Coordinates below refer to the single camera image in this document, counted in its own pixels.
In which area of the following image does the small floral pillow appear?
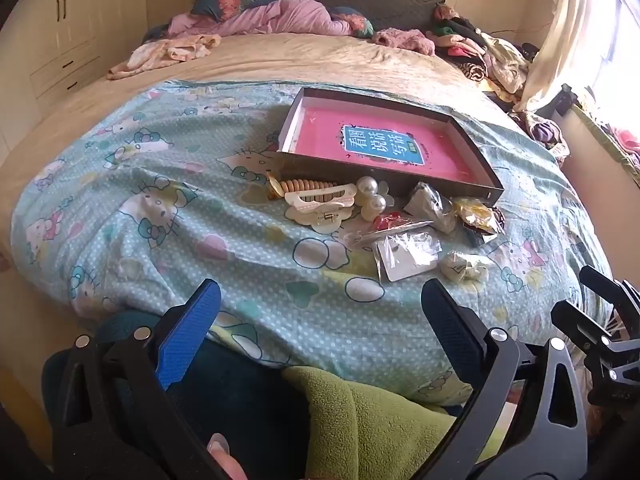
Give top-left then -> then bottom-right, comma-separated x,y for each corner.
327,6 -> 377,37

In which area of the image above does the green fleece garment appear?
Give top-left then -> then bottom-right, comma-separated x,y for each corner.
281,365 -> 503,480

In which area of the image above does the cream flower hair clip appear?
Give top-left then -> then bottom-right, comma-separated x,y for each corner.
286,204 -> 362,234

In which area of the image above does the cream curtain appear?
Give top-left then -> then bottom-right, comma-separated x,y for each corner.
514,0 -> 628,113

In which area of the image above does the cream wardrobe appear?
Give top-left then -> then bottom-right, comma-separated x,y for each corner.
0,0 -> 151,113

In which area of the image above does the purple cloth bundle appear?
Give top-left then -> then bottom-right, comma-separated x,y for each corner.
529,119 -> 565,147

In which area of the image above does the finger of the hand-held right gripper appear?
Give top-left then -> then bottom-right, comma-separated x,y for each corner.
551,300 -> 640,386
580,265 -> 640,331

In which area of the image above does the small white wrapped packet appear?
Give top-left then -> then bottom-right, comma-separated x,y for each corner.
439,251 -> 495,284

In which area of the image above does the peach patterned garment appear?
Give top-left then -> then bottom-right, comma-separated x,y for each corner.
106,33 -> 222,81

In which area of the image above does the wooden bead bracelet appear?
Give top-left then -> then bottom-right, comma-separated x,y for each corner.
267,174 -> 323,200

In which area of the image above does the pink fluffy garment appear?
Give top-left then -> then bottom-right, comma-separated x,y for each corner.
371,28 -> 437,57

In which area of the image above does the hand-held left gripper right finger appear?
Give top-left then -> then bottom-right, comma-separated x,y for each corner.
421,278 -> 591,480

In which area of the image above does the dark teal fleece garment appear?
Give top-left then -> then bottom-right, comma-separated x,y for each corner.
42,309 -> 313,480

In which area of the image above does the large pearl hair tie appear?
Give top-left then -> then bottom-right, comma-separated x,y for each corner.
355,175 -> 395,222

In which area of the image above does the white hair claw clip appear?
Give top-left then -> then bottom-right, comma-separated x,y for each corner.
284,183 -> 357,212

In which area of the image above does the beige bed sheet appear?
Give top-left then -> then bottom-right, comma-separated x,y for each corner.
0,32 -> 513,261

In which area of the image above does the bagged pearl bracelet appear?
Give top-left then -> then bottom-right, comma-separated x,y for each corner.
404,181 -> 457,234

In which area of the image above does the purple quilt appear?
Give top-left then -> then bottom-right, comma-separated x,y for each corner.
166,0 -> 370,39

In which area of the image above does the pile of clothes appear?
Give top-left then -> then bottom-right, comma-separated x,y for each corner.
431,4 -> 543,108

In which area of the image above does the shallow cardboard box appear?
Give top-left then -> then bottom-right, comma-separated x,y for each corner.
276,86 -> 505,208

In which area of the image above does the bagged red string bracelet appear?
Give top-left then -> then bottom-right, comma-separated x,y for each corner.
344,211 -> 436,250

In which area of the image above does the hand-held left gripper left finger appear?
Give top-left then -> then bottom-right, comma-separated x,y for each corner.
42,278 -> 222,480

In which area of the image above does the person's left hand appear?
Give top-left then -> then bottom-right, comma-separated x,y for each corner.
206,432 -> 248,480

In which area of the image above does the bagged earring card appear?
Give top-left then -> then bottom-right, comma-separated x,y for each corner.
371,226 -> 445,283

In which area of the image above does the cartoon cat print blanket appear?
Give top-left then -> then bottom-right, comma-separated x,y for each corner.
10,80 -> 615,407

